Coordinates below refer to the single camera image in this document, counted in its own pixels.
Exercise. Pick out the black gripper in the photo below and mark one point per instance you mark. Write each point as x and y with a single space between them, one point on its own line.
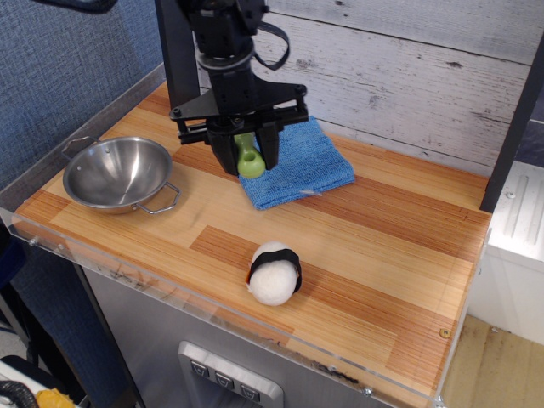
240 102

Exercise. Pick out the green handled grey spatula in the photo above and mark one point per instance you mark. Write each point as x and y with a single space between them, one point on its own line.
250 164

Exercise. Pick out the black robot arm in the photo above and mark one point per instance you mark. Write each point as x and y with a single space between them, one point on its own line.
224 32

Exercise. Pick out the blue folded cloth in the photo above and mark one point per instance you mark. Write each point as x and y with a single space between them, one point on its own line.
309 165

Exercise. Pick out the white plush rice ball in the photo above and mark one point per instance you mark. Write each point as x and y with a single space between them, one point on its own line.
275 274

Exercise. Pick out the stainless steel cabinet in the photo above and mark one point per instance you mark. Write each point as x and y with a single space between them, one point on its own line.
148 332

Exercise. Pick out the silver button panel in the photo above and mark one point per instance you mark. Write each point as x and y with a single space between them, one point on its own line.
214 381

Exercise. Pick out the clear acrylic edge guard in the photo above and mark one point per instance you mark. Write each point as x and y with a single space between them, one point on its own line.
386 270

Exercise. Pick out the white appliance at right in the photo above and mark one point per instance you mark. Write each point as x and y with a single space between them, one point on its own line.
508 289

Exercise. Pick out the yellow object bottom left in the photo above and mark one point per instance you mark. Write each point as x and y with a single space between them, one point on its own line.
53 398

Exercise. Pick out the steel bowl with handles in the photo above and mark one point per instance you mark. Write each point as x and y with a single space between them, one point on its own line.
121 175

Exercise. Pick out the dark left upright post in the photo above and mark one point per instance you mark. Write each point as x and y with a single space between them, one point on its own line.
179 56

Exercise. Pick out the dark upright post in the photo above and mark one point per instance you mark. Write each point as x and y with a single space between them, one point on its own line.
179 56
515 133

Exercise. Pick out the dark right upright post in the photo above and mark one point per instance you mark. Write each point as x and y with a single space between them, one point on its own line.
515 133

